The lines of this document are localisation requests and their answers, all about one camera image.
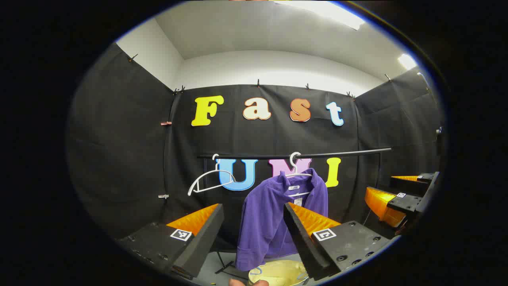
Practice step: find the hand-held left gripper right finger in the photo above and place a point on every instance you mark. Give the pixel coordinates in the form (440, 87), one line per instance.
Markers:
(303, 246)

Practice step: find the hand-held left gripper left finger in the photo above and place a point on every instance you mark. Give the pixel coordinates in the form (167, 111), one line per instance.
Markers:
(202, 242)

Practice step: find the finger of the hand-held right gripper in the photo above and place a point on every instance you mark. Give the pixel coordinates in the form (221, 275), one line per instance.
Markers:
(412, 184)
(405, 202)

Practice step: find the cream fabric laundry hamper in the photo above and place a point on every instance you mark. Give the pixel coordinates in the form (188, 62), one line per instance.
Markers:
(278, 274)

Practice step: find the purple ribbed shirt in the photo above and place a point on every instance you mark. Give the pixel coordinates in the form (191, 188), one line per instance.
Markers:
(264, 214)

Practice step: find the white clothes hanger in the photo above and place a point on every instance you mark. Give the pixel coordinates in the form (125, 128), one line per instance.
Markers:
(303, 174)
(217, 171)

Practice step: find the empty white clothes hanger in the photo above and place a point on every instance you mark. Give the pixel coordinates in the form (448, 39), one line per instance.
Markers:
(217, 171)

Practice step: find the black clothes rack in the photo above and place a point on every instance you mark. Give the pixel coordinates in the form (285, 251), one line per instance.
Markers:
(337, 153)

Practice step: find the black backdrop cloth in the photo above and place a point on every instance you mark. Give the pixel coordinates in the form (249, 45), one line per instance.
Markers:
(131, 151)

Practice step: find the small ceiling light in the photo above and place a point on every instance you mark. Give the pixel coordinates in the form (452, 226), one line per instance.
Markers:
(407, 61)

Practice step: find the row of black clips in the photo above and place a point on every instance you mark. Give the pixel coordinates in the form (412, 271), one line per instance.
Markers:
(258, 83)

